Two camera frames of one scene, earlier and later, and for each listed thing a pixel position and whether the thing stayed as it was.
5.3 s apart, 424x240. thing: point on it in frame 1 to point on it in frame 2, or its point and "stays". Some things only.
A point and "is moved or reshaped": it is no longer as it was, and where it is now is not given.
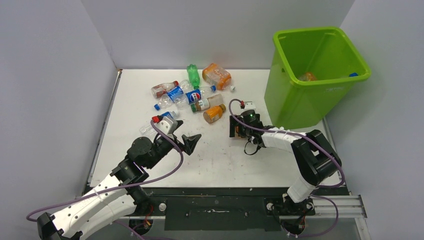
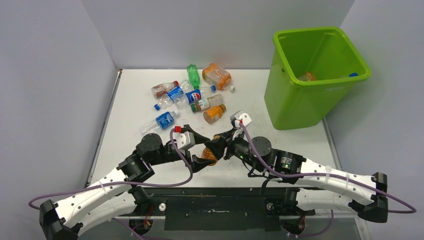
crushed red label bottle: x=160 y=90 stays
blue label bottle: x=146 y=129 stays
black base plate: x=224 y=208 stays
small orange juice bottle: x=214 y=113 stays
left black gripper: x=189 y=142 to x=196 y=162
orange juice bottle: x=236 y=131 is moved or reshaped
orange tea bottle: x=308 y=77 stays
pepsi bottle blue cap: x=195 y=96 stays
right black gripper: x=241 y=132 to x=218 y=145
